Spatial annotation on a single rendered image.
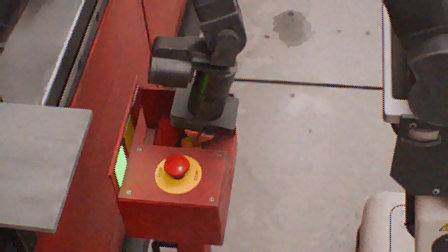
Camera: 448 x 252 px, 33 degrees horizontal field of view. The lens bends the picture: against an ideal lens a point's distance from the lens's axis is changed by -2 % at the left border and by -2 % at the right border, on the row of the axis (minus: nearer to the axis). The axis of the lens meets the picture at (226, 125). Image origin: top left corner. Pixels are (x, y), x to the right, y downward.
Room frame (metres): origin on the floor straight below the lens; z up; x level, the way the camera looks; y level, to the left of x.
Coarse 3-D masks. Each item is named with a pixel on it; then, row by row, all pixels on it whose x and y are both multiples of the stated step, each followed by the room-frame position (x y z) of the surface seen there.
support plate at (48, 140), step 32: (0, 128) 0.62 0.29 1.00; (32, 128) 0.62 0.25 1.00; (64, 128) 0.61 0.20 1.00; (0, 160) 0.57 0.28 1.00; (32, 160) 0.56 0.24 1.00; (64, 160) 0.56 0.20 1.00; (0, 192) 0.52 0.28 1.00; (32, 192) 0.52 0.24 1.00; (64, 192) 0.51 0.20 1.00; (0, 224) 0.48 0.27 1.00; (32, 224) 0.47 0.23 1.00
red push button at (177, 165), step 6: (174, 156) 0.70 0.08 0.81; (180, 156) 0.70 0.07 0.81; (168, 162) 0.69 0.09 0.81; (174, 162) 0.68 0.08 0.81; (180, 162) 0.68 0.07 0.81; (186, 162) 0.68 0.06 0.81; (168, 168) 0.68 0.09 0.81; (174, 168) 0.67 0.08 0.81; (180, 168) 0.67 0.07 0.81; (186, 168) 0.67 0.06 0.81; (168, 174) 0.67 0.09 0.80; (174, 174) 0.67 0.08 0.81; (180, 174) 0.67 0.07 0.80
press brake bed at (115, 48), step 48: (96, 0) 1.06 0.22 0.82; (144, 0) 1.30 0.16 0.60; (96, 48) 1.00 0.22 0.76; (144, 48) 1.24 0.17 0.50; (96, 96) 0.95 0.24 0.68; (96, 144) 0.89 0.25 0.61; (96, 192) 0.84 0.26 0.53; (48, 240) 0.64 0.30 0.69; (96, 240) 0.78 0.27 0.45; (144, 240) 1.01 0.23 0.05
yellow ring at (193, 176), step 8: (192, 160) 0.71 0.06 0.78; (160, 168) 0.70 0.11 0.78; (192, 168) 0.69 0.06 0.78; (200, 168) 0.69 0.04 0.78; (160, 176) 0.68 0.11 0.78; (168, 176) 0.68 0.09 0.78; (192, 176) 0.68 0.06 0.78; (200, 176) 0.68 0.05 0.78; (160, 184) 0.67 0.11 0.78; (168, 184) 0.67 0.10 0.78; (176, 184) 0.66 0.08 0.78; (184, 184) 0.66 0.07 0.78; (192, 184) 0.66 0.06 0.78; (168, 192) 0.65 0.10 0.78; (176, 192) 0.65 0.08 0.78; (184, 192) 0.65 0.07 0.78
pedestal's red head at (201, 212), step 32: (160, 96) 0.83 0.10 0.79; (160, 128) 0.80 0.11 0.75; (128, 160) 0.72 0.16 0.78; (160, 160) 0.71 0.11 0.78; (224, 160) 0.70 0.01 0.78; (128, 192) 0.66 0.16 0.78; (160, 192) 0.65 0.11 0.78; (192, 192) 0.65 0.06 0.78; (224, 192) 0.67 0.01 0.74; (128, 224) 0.65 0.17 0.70; (160, 224) 0.64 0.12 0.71; (192, 224) 0.63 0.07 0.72; (224, 224) 0.65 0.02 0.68
